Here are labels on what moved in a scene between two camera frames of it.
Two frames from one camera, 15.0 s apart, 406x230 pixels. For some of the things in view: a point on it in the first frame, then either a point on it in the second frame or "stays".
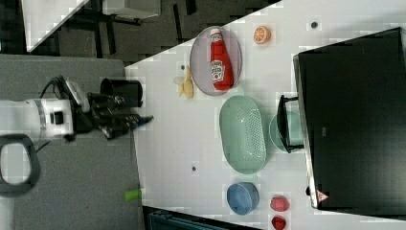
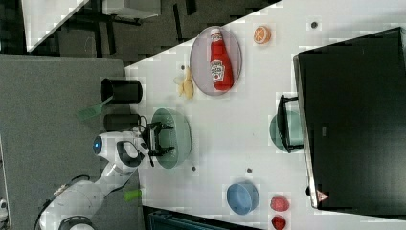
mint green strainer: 243,134 -> 179,136
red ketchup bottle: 220,64 stays
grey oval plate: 200,59 stays
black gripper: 110,114 -> 150,138
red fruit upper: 279,203 stays
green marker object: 131,195 stays
